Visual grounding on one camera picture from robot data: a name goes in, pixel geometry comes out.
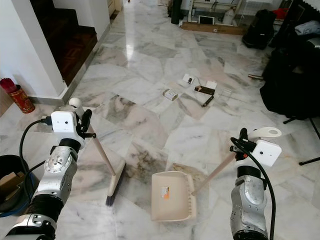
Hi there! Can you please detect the white plastic jug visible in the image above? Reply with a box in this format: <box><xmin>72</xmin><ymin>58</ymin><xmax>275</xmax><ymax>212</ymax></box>
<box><xmin>222</xmin><ymin>7</ymin><xmax>236</xmax><ymax>26</ymax></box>

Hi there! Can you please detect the dark wooden staircase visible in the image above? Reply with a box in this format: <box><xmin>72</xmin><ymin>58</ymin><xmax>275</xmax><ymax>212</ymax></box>
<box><xmin>29</xmin><ymin>0</ymin><xmax>99</xmax><ymax>87</ymax></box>

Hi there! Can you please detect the black backpack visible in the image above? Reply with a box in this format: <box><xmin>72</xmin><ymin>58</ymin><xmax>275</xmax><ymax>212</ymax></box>
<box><xmin>242</xmin><ymin>8</ymin><xmax>277</xmax><ymax>50</ymax></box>

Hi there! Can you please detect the black round bucket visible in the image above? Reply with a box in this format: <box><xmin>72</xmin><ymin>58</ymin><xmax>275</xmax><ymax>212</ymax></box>
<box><xmin>0</xmin><ymin>154</ymin><xmax>27</xmax><ymax>218</ymax></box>

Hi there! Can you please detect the flat dark brown box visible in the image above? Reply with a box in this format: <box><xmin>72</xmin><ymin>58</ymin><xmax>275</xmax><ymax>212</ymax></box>
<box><xmin>193</xmin><ymin>85</ymin><xmax>217</xmax><ymax>96</ymax></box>

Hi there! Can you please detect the white storage shelf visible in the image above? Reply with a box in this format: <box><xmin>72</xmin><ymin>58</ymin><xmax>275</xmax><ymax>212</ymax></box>
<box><xmin>184</xmin><ymin>0</ymin><xmax>289</xmax><ymax>27</ymax></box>

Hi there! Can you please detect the white and brown carton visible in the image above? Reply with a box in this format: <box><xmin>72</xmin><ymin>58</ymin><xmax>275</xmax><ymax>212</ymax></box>
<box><xmin>162</xmin><ymin>88</ymin><xmax>179</xmax><ymax>101</ymax></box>

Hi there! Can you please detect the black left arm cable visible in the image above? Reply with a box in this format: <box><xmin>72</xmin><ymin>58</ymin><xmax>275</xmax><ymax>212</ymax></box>
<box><xmin>19</xmin><ymin>117</ymin><xmax>56</xmax><ymax>208</ymax></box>

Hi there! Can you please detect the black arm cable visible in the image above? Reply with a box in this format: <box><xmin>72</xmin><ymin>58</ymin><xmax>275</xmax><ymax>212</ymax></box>
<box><xmin>19</xmin><ymin>117</ymin><xmax>56</xmax><ymax>208</ymax></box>
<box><xmin>230</xmin><ymin>136</ymin><xmax>277</xmax><ymax>240</ymax></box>

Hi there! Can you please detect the red canister with red sticks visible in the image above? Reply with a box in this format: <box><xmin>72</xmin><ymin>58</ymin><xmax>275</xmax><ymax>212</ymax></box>
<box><xmin>0</xmin><ymin>77</ymin><xmax>36</xmax><ymax>114</ymax></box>

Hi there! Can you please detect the grey folded cloth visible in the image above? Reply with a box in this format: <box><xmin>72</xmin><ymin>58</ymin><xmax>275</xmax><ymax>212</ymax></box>
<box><xmin>294</xmin><ymin>19</ymin><xmax>320</xmax><ymax>36</ymax></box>

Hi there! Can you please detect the beige broom with dark bristles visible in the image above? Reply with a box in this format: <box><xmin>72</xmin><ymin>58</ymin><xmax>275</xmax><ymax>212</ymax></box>
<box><xmin>69</xmin><ymin>97</ymin><xmax>127</xmax><ymax>207</ymax></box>

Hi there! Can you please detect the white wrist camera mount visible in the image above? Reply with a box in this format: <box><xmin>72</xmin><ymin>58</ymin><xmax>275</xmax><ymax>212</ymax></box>
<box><xmin>251</xmin><ymin>139</ymin><xmax>283</xmax><ymax>168</ymax></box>
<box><xmin>51</xmin><ymin>110</ymin><xmax>84</xmax><ymax>146</ymax></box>

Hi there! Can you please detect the red bag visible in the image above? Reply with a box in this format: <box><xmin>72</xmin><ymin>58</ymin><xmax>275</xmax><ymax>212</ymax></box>
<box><xmin>272</xmin><ymin>6</ymin><xmax>290</xmax><ymax>20</ymax></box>

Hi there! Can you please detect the large black bag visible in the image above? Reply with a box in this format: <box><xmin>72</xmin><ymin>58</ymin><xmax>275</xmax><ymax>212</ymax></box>
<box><xmin>259</xmin><ymin>35</ymin><xmax>320</xmax><ymax>121</ymax></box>

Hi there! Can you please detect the black marker pen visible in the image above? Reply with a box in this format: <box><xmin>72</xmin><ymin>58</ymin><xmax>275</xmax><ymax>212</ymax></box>
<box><xmin>202</xmin><ymin>95</ymin><xmax>215</xmax><ymax>107</ymax></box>

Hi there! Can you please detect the beige long-handled dustpan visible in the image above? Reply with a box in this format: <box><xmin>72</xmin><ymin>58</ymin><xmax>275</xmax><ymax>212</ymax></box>
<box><xmin>150</xmin><ymin>127</ymin><xmax>283</xmax><ymax>222</ymax></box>

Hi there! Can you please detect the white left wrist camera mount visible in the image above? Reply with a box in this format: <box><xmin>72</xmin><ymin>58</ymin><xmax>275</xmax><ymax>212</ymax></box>
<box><xmin>51</xmin><ymin>110</ymin><xmax>84</xmax><ymax>146</ymax></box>

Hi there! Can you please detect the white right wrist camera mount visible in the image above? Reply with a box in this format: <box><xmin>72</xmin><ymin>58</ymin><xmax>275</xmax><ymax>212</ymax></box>
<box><xmin>251</xmin><ymin>139</ymin><xmax>283</xmax><ymax>168</ymax></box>

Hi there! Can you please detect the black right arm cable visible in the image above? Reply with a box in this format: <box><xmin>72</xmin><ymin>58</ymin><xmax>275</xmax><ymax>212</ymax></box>
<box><xmin>230</xmin><ymin>136</ymin><xmax>277</xmax><ymax>240</ymax></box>

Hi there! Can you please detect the small white box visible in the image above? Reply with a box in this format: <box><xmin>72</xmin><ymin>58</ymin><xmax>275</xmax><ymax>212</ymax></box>
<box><xmin>182</xmin><ymin>73</ymin><xmax>197</xmax><ymax>87</ymax></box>

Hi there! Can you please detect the brown cardboard scrap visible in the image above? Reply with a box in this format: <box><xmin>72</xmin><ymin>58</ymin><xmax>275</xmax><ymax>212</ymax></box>
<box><xmin>0</xmin><ymin>171</ymin><xmax>25</xmax><ymax>202</ymax></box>

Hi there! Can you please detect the long wooden plank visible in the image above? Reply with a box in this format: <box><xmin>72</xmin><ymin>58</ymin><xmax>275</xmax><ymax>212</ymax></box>
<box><xmin>180</xmin><ymin>21</ymin><xmax>247</xmax><ymax>36</ymax></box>

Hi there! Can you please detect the white paper sheet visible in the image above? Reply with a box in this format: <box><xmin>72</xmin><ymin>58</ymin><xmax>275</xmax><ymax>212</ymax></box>
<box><xmin>204</xmin><ymin>79</ymin><xmax>219</xmax><ymax>90</ymax></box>

